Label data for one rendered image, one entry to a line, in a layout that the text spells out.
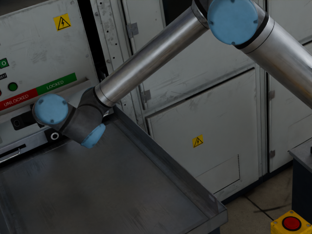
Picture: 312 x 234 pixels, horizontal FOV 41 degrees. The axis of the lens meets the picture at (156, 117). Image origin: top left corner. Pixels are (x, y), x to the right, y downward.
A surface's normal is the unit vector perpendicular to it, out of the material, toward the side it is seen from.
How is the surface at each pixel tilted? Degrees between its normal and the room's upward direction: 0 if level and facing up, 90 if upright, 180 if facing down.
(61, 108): 56
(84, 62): 90
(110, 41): 90
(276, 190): 0
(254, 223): 0
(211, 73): 90
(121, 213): 0
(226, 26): 84
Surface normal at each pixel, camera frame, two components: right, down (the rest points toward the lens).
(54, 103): 0.28, -0.09
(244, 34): -0.18, 0.49
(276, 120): 0.50, 0.42
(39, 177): -0.16, -0.82
